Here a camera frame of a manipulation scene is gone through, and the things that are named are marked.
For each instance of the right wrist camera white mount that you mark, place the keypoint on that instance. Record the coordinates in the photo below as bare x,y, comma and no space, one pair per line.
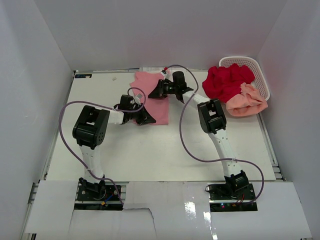
166,73

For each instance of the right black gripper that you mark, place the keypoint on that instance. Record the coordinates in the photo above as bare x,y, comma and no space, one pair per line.
159,91

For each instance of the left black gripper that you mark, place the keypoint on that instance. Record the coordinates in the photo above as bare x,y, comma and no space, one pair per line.
145,117

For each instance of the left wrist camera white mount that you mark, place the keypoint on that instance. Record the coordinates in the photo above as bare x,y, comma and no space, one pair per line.
138,97

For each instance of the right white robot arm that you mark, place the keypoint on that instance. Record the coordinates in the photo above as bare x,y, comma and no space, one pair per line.
213,122

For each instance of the white plastic basket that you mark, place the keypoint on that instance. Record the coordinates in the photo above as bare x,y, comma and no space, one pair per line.
259,83

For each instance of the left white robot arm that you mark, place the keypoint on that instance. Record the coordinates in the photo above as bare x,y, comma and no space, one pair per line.
89,132

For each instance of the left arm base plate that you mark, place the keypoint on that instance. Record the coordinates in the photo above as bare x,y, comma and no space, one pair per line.
98,197

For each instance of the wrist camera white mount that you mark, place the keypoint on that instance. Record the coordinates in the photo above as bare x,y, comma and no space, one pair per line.
166,73
138,97

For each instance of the red t shirt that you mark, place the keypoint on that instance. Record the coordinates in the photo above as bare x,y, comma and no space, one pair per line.
223,83

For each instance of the pink t shirt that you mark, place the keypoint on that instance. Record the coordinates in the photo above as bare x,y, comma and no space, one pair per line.
157,108

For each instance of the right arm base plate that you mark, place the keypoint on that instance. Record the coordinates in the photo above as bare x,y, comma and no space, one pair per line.
223,200

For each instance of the peach t shirt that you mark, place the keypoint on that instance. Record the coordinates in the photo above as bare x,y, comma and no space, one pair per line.
248,102

